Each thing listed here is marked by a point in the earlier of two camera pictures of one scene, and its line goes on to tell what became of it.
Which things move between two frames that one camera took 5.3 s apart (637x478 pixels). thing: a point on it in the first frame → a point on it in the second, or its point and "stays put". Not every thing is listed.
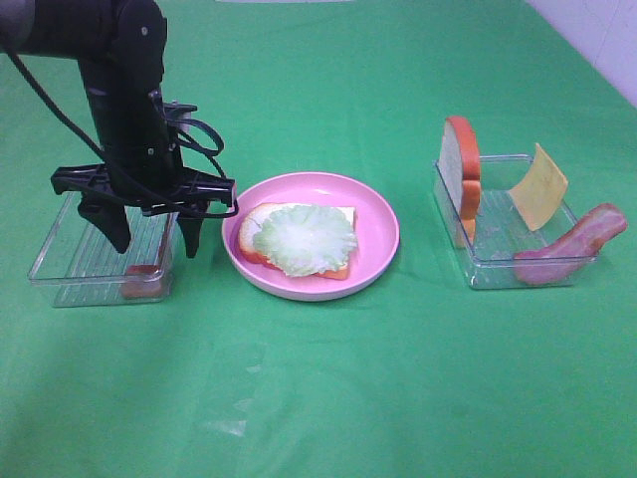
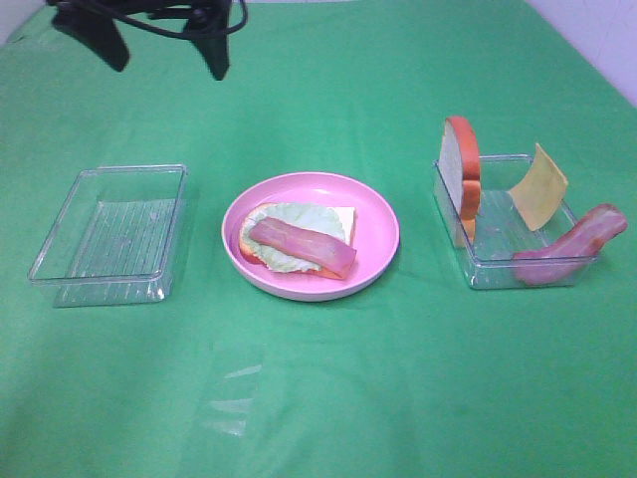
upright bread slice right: [459, 169] stays put
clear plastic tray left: [79, 266] stays put
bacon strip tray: [574, 250] stays put
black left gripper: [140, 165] → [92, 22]
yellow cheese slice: [539, 195] stays put
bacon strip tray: [142, 281] → [304, 245]
